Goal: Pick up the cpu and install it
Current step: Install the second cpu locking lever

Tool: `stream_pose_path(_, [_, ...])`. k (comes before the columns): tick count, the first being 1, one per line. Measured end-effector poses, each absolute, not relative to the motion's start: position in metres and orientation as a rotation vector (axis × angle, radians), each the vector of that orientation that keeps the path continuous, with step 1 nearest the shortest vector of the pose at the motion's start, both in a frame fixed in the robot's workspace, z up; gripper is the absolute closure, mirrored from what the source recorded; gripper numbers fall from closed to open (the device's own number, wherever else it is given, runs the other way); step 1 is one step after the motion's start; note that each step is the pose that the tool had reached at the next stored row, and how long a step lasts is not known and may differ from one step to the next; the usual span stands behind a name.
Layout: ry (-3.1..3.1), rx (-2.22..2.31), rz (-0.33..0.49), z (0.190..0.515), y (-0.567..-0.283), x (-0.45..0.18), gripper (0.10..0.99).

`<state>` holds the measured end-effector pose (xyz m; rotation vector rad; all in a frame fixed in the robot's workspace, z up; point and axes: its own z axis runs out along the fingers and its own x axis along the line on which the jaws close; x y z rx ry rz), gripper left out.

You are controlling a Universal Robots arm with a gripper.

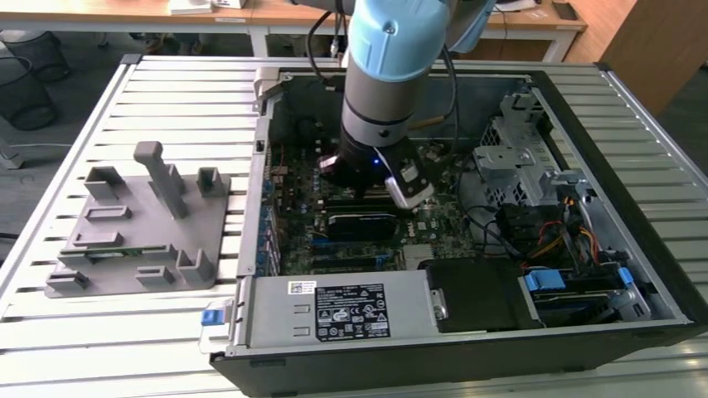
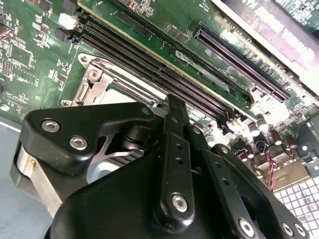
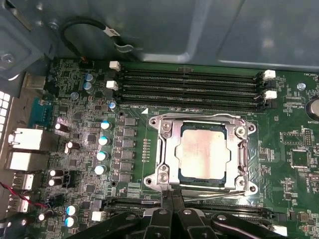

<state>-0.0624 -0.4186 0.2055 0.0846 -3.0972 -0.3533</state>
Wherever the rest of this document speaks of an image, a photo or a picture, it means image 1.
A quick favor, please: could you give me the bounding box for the black graphics card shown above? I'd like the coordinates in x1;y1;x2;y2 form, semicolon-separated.
324;211;400;244

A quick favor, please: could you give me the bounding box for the green motherboard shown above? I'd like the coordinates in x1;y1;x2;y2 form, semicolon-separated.
263;138;477;278

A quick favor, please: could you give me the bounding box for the silver chipset heatsink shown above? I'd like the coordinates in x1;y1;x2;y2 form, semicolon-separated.
405;243;435;264

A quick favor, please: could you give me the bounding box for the black expansion slot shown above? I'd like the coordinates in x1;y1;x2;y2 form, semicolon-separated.
312;255;380;269

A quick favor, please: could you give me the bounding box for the silver disk bay cage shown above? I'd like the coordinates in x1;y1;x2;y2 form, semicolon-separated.
471;93;591;211

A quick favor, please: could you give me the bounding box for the grey power supply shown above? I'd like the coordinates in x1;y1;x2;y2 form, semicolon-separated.
236;275;447;348

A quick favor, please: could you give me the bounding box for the blue disk carrier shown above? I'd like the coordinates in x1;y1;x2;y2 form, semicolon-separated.
521;267;635;328

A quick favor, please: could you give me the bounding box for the grey parts rack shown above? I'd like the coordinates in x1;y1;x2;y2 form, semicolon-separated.
43;140;235;300

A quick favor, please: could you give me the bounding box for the green RAM stick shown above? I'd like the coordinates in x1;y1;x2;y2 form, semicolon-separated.
59;245;169;257

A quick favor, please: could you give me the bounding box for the black PC case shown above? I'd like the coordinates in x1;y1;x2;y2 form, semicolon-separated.
197;61;708;398

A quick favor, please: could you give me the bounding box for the wooden cabinet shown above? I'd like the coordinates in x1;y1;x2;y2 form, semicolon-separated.
563;0;708;119

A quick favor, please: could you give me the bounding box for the black mesh waste basket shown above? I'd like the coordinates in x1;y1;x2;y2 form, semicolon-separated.
0;31;73;84
0;56;61;132

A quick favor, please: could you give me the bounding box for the grey metal stand foot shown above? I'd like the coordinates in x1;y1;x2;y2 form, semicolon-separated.
0;135;28;170

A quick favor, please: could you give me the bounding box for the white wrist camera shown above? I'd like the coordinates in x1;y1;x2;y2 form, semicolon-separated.
384;163;437;210

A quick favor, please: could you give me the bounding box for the black wire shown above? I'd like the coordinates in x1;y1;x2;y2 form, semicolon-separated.
457;194;524;267

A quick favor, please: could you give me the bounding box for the black cable hose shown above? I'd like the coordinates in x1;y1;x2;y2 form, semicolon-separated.
305;7;348;88

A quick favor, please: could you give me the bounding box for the black plastic duct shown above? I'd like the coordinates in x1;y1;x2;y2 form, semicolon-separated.
419;256;548;335

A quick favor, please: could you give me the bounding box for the orange wire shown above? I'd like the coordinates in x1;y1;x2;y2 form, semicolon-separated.
528;238;567;263

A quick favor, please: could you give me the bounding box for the yellow wire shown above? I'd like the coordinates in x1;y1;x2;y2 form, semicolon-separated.
572;229;603;261

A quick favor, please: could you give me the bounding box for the wooden desk white frame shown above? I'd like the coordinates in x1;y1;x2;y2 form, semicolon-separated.
0;0;253;36
245;0;588;63

